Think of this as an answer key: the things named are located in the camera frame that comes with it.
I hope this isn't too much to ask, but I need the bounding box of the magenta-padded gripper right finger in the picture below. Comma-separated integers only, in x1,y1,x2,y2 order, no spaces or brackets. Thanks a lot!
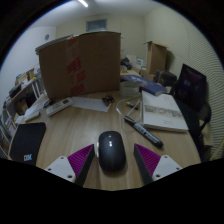
133,143,184,186

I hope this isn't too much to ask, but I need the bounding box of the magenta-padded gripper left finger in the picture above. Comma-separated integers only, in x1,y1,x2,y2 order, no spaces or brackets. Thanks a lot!
44,143,96,187

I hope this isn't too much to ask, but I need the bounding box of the black computer mouse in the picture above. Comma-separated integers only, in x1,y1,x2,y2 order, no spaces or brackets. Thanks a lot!
97,130,128,173

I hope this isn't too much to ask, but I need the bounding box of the black mouse pad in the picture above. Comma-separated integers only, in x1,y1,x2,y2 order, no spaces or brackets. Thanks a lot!
8,121,47,167

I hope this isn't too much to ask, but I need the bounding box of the black marker pen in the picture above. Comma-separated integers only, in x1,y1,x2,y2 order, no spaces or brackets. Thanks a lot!
123,115,164,149

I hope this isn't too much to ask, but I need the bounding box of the white open book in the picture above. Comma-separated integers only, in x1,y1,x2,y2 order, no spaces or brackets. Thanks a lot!
140,90,190,133

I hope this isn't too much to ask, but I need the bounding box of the flat white box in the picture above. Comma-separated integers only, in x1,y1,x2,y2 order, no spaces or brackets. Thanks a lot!
23,109,41,123

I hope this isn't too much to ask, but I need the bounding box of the white remote control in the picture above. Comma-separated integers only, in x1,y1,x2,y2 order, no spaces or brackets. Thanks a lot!
45,97,74,117

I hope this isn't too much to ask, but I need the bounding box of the shelf unit with books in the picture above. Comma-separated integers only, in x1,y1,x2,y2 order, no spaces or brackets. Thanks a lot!
0,106,18,158

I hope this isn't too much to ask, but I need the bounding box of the white paper sheet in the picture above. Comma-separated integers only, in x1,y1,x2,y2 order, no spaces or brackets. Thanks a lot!
70,96,112,113

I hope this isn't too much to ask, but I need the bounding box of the yellow pen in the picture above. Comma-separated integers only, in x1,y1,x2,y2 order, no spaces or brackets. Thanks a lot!
125,100,141,110

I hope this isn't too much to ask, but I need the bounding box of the blue book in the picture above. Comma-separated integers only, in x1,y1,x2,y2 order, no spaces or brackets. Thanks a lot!
120,73,168,97

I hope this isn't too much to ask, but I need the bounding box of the small black clip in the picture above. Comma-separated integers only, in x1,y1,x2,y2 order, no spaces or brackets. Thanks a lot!
102,95,116,107

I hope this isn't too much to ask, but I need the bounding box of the black office chair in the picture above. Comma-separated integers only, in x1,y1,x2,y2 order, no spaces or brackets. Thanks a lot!
169,63,213,158

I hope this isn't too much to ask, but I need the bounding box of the clear plastic container stack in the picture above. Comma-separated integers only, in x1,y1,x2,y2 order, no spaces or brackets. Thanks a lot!
119,79,141,98

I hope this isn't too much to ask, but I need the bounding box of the black bag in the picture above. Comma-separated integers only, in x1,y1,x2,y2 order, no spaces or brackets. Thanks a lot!
154,69,178,88

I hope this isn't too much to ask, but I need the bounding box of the large brown cardboard box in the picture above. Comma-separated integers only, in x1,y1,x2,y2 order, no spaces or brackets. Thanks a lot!
38,30,122,101

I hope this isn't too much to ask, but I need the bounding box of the grey door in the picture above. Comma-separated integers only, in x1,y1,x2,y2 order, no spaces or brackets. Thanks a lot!
85,18,108,33

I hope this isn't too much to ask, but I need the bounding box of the ceiling light tube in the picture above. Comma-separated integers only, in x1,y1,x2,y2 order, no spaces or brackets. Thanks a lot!
77,0,90,8

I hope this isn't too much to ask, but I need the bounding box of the white cable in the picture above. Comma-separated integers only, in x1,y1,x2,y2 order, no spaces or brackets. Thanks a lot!
115,94,143,118

